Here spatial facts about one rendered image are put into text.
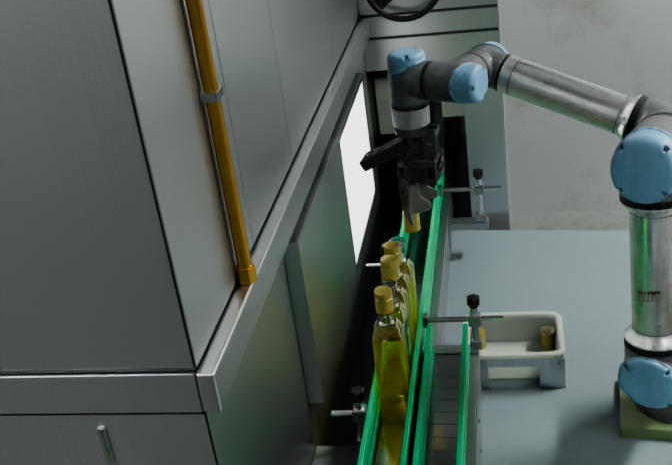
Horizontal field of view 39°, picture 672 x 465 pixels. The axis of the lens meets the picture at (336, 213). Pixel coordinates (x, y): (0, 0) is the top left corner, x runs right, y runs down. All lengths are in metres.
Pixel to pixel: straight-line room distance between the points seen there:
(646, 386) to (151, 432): 0.96
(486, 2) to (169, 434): 1.67
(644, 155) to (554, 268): 0.99
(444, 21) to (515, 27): 1.63
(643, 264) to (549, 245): 0.97
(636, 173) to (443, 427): 0.60
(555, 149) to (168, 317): 3.41
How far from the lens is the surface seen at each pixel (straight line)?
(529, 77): 1.88
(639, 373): 1.86
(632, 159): 1.68
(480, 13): 2.64
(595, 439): 2.05
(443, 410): 1.92
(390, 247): 1.91
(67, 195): 1.14
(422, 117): 1.88
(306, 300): 1.69
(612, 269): 2.61
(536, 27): 4.26
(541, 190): 4.53
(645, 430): 2.05
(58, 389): 1.30
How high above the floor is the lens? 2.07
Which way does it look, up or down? 26 degrees down
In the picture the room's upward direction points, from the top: 8 degrees counter-clockwise
